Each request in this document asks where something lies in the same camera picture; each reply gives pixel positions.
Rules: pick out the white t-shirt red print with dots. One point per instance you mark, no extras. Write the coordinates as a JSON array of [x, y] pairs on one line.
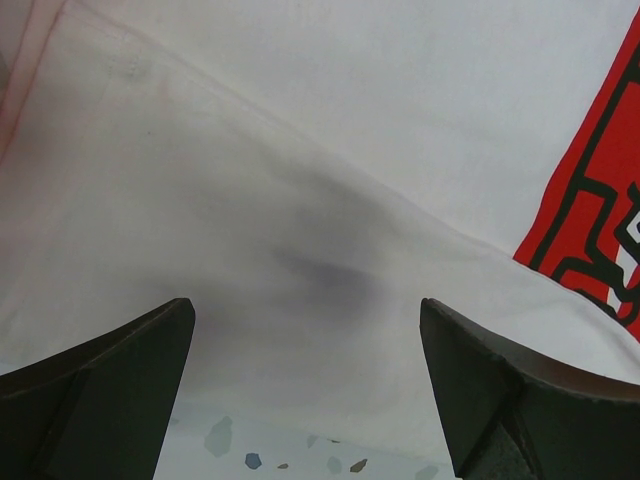
[[306, 172]]

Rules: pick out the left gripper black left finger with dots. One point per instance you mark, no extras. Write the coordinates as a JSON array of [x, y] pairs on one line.
[[101, 409]]

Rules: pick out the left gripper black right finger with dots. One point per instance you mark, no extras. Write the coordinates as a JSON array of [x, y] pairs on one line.
[[509, 412]]

